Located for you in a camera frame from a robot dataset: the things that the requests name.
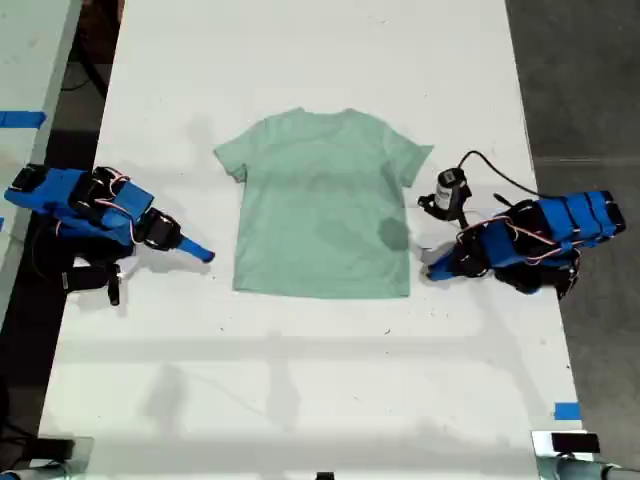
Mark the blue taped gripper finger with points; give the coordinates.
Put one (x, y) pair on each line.
(192, 247)
(445, 265)

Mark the pale green T-shirt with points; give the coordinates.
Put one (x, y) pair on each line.
(320, 210)

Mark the blue and black arm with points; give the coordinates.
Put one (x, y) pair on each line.
(55, 192)
(575, 215)

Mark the long blue tape strip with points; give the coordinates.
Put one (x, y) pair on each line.
(20, 119)

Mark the short blue tape piece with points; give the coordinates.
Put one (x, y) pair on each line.
(567, 411)

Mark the small black box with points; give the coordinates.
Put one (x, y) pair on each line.
(575, 443)
(55, 446)

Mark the pale side table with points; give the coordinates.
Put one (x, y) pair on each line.
(30, 60)

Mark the grey metal pipe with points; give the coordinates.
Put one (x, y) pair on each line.
(590, 470)

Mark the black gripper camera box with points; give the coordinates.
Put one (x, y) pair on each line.
(450, 192)
(85, 280)

